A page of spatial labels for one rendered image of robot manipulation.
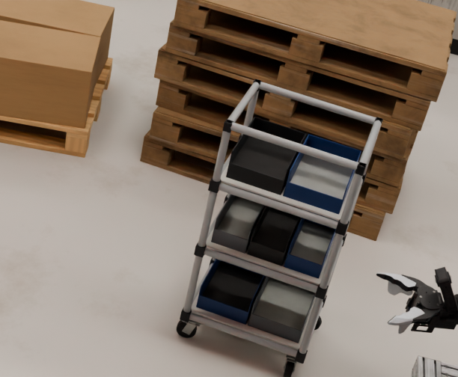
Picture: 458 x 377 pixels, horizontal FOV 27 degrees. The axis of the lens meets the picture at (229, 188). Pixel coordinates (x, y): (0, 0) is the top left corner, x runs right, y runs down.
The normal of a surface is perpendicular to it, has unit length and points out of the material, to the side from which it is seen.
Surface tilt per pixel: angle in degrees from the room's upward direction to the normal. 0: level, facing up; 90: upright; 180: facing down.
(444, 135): 0
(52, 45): 0
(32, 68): 90
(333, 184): 0
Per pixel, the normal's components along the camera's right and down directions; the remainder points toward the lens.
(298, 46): -0.25, 0.47
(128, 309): 0.19, -0.83
